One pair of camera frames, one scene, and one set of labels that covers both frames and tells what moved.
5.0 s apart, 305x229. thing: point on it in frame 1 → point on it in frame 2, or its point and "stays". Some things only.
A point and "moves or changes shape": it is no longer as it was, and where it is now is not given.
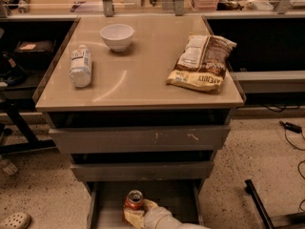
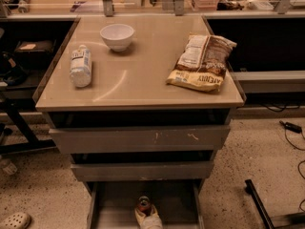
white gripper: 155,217 → 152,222
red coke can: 134,201 moves or changes shape
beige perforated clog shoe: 17,220 stays
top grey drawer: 142,139 stays
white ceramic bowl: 117,36 stays
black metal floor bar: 274,221 stays
